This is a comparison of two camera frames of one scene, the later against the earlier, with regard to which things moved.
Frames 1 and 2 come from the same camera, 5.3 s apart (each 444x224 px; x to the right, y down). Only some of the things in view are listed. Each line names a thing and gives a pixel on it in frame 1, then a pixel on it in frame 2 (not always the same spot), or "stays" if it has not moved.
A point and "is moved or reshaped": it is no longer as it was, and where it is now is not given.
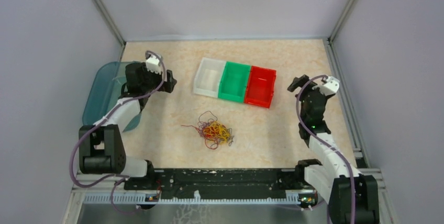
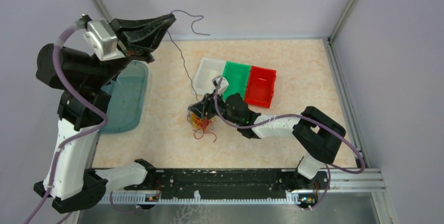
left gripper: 168,86 to 138,37
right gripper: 298,82 to 200,109
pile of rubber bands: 213,133 is moved or reshaped
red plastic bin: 261,86 stays
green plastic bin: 233,83 stays
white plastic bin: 208,81 stays
